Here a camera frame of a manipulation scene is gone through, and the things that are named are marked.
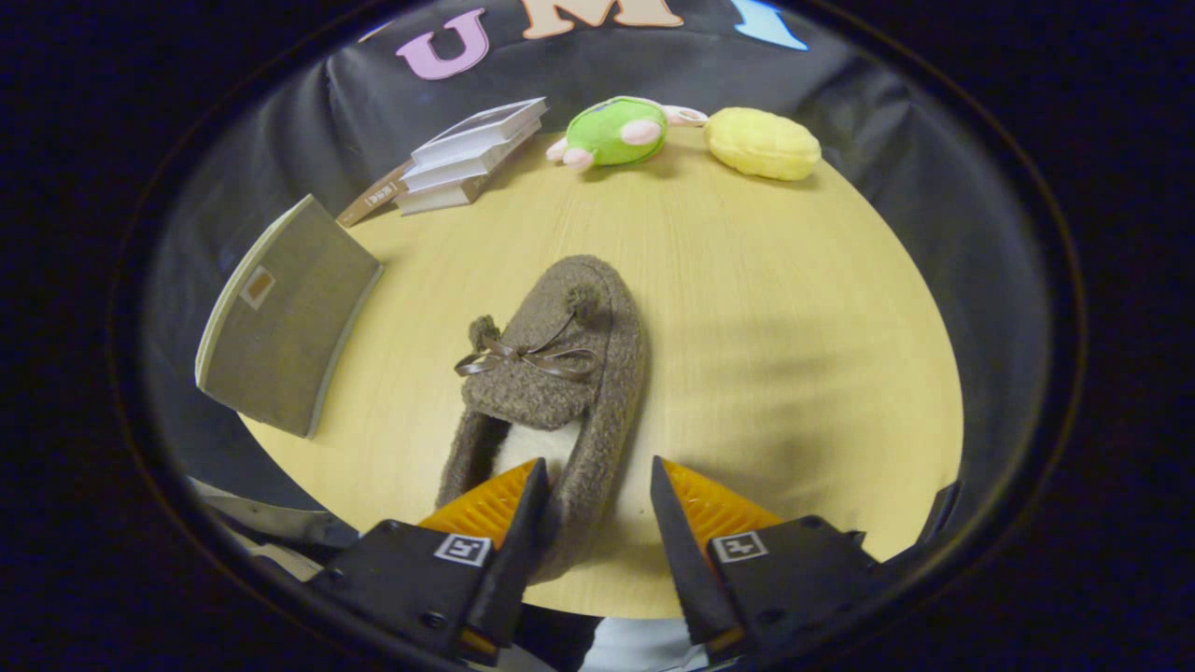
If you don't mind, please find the thick white book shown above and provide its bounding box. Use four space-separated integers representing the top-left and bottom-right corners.
401 131 538 192

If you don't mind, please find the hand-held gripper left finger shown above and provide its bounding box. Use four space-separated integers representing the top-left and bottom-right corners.
308 457 552 665

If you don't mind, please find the brown book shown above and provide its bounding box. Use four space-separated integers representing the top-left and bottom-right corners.
336 159 416 230

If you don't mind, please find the green plush toy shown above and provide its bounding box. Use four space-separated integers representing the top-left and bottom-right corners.
546 96 709 174

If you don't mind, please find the white book portrait cover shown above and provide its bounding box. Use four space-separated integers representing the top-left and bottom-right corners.
411 97 549 169

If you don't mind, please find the pale pink book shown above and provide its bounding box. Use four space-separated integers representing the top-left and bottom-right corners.
394 173 486 217

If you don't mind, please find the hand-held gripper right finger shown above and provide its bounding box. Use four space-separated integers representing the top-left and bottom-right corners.
651 455 879 664

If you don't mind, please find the grey fabric storage box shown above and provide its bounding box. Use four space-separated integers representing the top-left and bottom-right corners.
194 193 386 440

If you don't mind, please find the brown fuzzy shoe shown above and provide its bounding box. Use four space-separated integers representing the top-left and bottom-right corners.
434 255 647 584

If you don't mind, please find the yellow plush toy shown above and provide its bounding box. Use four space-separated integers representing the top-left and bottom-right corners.
704 106 822 182

